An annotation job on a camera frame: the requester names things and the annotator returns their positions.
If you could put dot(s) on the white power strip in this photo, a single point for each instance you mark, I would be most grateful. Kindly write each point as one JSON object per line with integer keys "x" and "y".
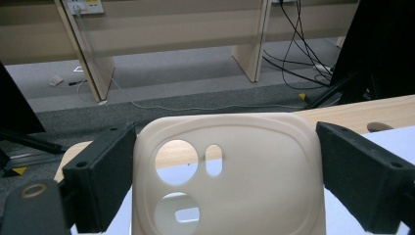
{"x": 323, "y": 68}

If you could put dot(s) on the small white floor object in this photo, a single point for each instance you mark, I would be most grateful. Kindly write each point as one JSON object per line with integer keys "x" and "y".
{"x": 56, "y": 80}

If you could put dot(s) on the white table sheet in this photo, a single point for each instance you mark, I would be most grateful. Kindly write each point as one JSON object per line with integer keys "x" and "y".
{"x": 394, "y": 142}

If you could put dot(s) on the light wooden desk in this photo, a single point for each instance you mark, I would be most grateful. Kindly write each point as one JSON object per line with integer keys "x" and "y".
{"x": 179, "y": 32}

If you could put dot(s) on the aluminium floor rail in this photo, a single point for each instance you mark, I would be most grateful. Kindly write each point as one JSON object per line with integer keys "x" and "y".
{"x": 36, "y": 160}

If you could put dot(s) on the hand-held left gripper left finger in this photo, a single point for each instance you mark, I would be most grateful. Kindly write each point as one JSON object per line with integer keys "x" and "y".
{"x": 98, "y": 176}

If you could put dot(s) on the black curtain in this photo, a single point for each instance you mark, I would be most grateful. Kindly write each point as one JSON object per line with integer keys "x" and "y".
{"x": 381, "y": 39}
{"x": 16, "y": 104}

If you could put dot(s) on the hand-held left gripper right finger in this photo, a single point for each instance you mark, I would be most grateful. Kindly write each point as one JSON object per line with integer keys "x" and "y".
{"x": 365, "y": 176}

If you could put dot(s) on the white wall socket strip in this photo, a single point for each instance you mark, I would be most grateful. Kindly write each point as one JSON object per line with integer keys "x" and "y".
{"x": 86, "y": 6}

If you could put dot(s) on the black tripod stand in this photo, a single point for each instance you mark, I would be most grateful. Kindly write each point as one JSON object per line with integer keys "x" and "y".
{"x": 336, "y": 89}
{"x": 29, "y": 142}

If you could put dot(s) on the black pen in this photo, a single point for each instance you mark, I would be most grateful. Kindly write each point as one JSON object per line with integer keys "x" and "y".
{"x": 77, "y": 83}

